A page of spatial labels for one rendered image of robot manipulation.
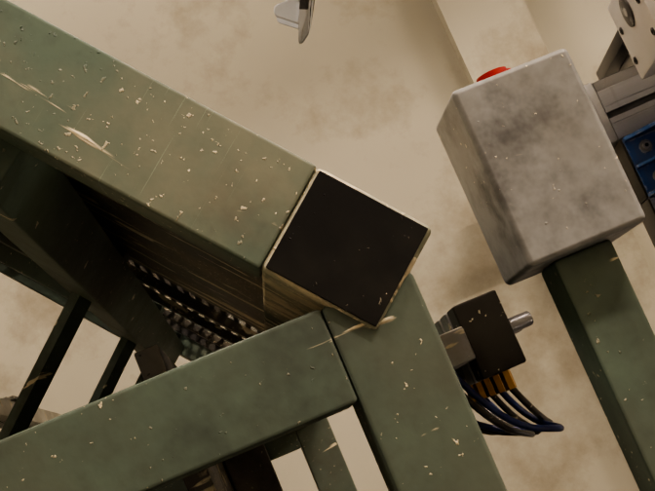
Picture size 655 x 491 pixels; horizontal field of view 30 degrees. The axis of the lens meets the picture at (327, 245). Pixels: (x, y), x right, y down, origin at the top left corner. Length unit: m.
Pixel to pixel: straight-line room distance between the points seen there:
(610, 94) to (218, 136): 0.76
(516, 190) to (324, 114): 3.65
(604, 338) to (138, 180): 0.45
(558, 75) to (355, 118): 3.60
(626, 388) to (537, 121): 0.26
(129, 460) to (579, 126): 0.51
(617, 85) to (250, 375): 0.84
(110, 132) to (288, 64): 3.71
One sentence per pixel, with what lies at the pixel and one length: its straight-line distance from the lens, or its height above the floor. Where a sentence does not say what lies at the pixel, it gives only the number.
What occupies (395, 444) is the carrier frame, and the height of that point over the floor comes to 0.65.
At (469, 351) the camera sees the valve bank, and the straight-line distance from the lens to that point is 1.38.
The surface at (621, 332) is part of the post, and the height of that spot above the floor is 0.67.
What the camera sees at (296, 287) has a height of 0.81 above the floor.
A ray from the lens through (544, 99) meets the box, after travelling 1.15.
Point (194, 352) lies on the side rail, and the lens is 3.22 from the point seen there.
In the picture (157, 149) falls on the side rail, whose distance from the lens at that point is 1.12.
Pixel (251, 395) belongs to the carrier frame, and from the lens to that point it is 1.08.
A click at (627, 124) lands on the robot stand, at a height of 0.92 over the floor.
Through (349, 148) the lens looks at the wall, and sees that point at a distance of 4.72.
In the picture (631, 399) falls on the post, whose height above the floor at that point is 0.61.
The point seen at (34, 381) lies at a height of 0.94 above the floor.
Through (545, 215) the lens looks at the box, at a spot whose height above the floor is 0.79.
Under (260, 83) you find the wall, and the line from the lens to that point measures 4.82.
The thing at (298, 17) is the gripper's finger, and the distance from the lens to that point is 2.05.
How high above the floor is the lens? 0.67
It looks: 9 degrees up
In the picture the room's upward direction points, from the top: 23 degrees counter-clockwise
